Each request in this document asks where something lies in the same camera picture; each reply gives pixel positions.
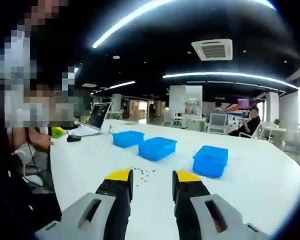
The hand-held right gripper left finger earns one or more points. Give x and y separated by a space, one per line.
115 193

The white ceiling air vent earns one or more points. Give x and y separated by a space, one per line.
212 50

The short ceiling light strip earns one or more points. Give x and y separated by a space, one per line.
120 85

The silver laptop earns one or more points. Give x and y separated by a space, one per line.
98 115

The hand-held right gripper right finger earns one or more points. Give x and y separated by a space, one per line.
190 195

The colourful display shelf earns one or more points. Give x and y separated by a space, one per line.
193 107

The potted green plant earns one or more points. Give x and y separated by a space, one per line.
277 122

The blue plastic bin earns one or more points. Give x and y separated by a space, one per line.
127 140
157 150
210 162

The white office desk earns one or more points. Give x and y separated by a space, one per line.
190 122

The white mesh office chair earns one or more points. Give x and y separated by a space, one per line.
217 121

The yellow green flat pad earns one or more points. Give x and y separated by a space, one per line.
128 123

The grey mesh office chair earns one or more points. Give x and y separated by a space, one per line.
293 140

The long curved ceiling light strip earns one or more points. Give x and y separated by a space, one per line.
95 45

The purple wall screen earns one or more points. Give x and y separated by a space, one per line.
245 102

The small white gadget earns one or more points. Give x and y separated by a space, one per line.
111 129

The black computer mouse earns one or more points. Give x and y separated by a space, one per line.
73 138

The person's dark clothing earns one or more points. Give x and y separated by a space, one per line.
22 205

